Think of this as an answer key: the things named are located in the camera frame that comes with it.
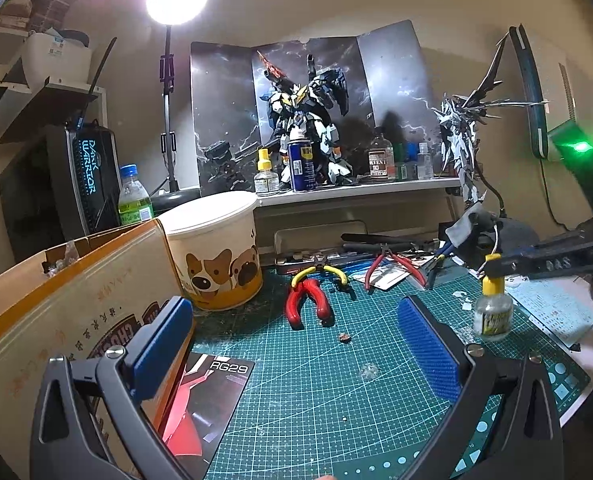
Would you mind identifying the blue WD-40 spray can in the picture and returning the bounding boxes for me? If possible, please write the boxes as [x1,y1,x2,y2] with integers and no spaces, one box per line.
[288,128,316,192]

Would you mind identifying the clear solvent bottle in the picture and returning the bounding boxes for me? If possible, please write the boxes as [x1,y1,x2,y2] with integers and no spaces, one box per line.
[368,127,395,181]

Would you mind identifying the white desk shelf riser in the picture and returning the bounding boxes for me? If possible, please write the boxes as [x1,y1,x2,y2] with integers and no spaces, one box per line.
[254,178,465,256]

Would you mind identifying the green paint jar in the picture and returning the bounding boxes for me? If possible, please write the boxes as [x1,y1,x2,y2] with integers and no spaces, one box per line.
[393,142,418,181]

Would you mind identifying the round lamp on stand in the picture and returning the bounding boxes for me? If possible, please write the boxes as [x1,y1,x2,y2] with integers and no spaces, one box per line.
[146,0,208,214]

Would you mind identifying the dog print paper bucket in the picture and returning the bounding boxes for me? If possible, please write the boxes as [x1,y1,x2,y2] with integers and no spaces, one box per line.
[159,191,263,311]

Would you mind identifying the white printer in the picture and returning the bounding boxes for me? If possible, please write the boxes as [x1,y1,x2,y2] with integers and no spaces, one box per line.
[20,32,91,90]

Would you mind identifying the yellow cap bottle on shelf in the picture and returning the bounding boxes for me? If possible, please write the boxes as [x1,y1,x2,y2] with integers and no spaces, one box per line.
[254,148,280,196]

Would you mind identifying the red handled nippers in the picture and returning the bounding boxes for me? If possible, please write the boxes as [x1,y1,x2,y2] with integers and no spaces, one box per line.
[363,249,427,292]

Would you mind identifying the green cutting mat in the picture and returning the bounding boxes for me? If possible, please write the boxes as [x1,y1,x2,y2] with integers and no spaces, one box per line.
[191,261,592,480]

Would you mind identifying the orange cardboard box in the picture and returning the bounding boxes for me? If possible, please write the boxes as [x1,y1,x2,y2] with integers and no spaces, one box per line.
[0,220,194,479]

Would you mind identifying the blue handled pliers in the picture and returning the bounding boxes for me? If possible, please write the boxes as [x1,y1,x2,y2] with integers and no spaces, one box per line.
[423,242,454,290]

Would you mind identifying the red handled pliers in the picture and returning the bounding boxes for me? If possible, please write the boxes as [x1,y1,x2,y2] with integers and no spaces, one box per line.
[283,278,333,330]

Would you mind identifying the white winged robot model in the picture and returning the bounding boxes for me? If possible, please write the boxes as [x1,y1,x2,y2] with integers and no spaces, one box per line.
[432,34,546,208]

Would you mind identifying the dark robot model figure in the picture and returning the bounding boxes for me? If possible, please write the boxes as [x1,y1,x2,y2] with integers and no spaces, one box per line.
[258,54,356,190]

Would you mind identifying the yellow cap glue bottle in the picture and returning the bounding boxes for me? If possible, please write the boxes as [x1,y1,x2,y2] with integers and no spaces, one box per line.
[473,275,513,341]

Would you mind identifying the lightning backdrop board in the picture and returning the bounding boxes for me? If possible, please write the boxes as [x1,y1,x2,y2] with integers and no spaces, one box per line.
[190,21,441,196]

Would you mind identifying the yellow handled pliers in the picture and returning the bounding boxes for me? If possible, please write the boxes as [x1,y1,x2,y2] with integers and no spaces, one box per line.
[289,262,354,295]

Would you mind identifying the blue decal sheet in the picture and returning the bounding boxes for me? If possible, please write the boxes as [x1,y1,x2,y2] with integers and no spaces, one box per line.
[505,276,593,348]

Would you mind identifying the RG29 manual booklet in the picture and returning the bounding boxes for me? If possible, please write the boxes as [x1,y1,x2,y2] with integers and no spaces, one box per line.
[162,352,254,479]

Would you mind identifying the grey cloth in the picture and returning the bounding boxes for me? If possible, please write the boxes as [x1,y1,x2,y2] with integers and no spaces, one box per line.
[445,203,539,270]

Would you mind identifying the green drink bottle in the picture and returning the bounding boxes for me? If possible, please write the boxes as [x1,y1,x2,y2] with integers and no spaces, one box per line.
[118,164,154,226]

